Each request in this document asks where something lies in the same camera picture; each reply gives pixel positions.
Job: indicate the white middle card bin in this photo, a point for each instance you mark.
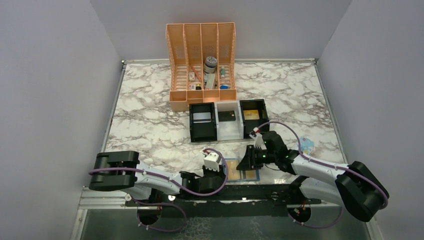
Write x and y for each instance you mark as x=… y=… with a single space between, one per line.
x=229 y=123

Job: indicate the black card bin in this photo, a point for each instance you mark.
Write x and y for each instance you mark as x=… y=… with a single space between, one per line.
x=249 y=125
x=202 y=132

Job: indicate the grey round jar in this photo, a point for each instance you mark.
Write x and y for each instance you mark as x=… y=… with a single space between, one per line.
x=210 y=64

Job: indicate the green white small tube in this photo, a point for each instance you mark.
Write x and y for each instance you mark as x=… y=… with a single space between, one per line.
x=222 y=72

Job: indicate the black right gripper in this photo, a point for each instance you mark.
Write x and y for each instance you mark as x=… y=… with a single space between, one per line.
x=249 y=161

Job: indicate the black metal base rail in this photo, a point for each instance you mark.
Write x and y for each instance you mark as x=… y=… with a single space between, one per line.
x=241 y=200

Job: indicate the black credit card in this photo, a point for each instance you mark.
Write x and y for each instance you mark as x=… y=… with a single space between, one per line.
x=226 y=116

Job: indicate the gold credit card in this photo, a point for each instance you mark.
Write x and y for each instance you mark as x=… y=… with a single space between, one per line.
x=251 y=114

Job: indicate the black left card bin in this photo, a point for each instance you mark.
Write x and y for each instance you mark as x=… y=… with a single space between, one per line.
x=202 y=132

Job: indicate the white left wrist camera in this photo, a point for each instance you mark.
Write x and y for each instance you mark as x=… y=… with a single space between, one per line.
x=212 y=161

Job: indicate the silver credit card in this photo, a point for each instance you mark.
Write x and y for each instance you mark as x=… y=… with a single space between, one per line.
x=202 y=117

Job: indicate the clear blue plastic package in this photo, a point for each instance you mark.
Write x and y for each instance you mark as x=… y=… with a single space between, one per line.
x=307 y=146

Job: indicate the orange plastic file organizer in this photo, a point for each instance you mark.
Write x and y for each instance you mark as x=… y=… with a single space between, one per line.
x=188 y=45

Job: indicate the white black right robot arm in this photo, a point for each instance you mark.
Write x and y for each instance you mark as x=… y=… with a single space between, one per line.
x=352 y=186

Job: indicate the black right card bin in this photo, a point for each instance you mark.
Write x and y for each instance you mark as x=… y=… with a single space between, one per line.
x=249 y=125

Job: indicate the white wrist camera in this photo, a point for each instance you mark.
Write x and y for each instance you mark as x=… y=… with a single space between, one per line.
x=212 y=161
x=257 y=137

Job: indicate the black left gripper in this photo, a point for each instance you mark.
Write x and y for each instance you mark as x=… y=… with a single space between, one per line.
x=220 y=173

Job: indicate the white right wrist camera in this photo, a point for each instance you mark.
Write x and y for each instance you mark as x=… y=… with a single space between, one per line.
x=257 y=137

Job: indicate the blue leather card holder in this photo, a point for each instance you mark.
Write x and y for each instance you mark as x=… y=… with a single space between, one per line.
x=242 y=178

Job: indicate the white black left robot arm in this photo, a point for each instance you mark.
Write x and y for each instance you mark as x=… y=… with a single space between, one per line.
x=123 y=171

